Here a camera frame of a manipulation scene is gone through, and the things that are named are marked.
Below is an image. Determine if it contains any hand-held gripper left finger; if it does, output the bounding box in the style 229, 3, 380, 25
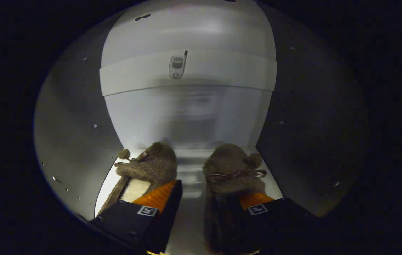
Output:
89, 179, 183, 254

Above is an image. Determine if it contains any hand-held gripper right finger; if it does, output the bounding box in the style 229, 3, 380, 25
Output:
240, 192, 323, 254

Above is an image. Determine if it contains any brown fuzzy slipper shoe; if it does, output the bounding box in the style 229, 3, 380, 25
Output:
203, 143, 268, 255
96, 142, 178, 216

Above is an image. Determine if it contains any dark grey shoe cabinet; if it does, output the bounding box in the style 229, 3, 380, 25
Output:
34, 0, 368, 255

